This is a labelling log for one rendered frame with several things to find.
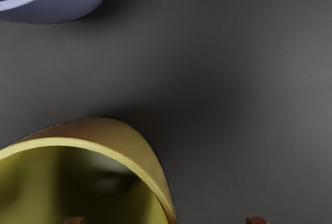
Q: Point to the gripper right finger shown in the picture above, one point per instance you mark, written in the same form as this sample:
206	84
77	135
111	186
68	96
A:
256	220

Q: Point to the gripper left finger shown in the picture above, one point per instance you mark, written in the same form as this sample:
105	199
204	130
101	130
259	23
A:
75	220

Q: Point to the yellow cup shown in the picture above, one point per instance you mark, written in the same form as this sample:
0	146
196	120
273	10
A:
109	141

